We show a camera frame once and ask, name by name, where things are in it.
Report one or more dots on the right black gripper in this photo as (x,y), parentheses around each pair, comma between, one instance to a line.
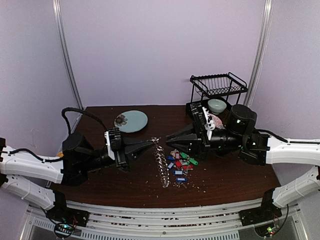
(199,136)

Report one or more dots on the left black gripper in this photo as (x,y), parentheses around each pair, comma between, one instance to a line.
(130,146)

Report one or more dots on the pile of tagged keys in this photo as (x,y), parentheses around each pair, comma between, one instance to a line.
(180,163)

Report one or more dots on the blue tagged key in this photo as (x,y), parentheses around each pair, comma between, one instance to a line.
(181,181)

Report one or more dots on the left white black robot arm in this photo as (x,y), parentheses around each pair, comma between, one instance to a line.
(78,159)

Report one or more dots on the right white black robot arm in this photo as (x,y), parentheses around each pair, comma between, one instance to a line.
(255,147)

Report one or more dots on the teal flower plate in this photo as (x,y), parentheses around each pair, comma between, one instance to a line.
(131,121)

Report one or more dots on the pink patterned bowl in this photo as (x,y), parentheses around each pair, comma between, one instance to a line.
(216,121)

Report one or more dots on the light green bowl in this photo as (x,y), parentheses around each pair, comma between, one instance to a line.
(216,106)

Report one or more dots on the yellow dotted plate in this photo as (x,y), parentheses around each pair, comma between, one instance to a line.
(60,155)

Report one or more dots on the left green led board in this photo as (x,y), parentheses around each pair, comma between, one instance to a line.
(63,229)

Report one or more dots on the green led board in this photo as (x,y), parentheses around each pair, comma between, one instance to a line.
(63,229)
(266,230)

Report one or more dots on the right green led board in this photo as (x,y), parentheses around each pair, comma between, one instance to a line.
(266,230)

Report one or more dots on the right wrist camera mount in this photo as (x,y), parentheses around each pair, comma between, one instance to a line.
(209,123)

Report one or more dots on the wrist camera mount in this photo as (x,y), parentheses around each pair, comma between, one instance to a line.
(111,154)
(209,123)

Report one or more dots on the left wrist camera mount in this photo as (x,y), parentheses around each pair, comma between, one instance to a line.
(111,154)

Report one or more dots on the black wire dish rack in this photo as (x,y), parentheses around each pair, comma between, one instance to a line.
(216,86)

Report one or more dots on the right aluminium frame post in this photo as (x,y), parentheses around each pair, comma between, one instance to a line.
(260,51)

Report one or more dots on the aluminium frame post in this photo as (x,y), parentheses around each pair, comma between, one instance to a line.
(65,52)
(260,51)

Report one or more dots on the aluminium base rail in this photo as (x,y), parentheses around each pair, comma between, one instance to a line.
(215,222)

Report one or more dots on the left aluminium frame post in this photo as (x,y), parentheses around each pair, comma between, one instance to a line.
(65,52)

